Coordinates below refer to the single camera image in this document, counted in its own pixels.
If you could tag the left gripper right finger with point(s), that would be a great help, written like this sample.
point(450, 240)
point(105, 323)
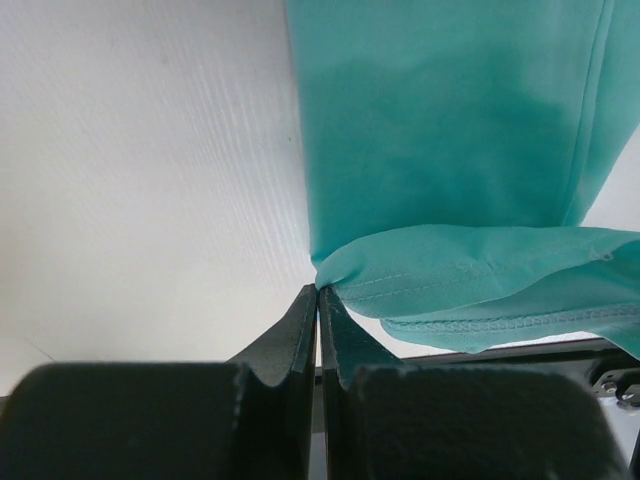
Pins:
point(532, 412)

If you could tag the teal t-shirt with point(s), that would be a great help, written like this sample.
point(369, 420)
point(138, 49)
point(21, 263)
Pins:
point(452, 150)

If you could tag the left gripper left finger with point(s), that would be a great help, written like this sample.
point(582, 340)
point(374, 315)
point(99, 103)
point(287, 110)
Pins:
point(249, 417)

